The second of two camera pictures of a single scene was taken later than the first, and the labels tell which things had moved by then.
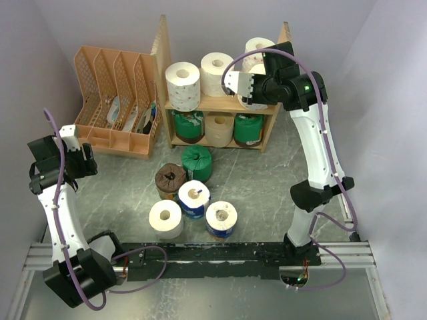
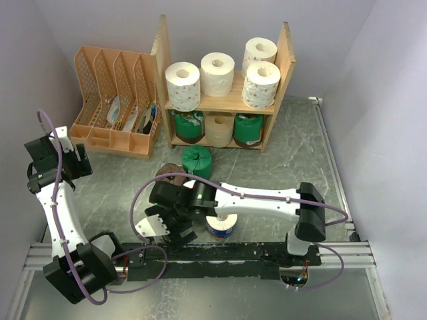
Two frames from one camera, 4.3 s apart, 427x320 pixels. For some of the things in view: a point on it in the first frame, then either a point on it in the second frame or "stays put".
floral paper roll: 183,83 stays put
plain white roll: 213,66 stays put
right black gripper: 255,79 -> 174,237
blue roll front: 221,217 stays put
